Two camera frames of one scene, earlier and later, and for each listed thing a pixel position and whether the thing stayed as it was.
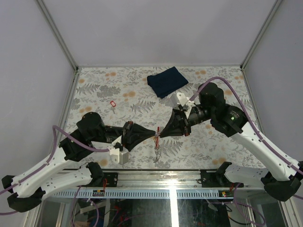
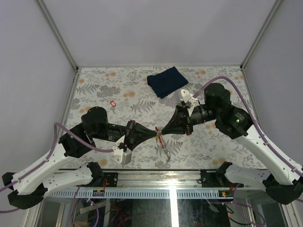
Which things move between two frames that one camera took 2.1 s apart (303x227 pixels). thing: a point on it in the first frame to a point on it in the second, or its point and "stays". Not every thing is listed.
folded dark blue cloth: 163,82 stays
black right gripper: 178,124 stays
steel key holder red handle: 157,154 to 163,144
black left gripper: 131,133 stays
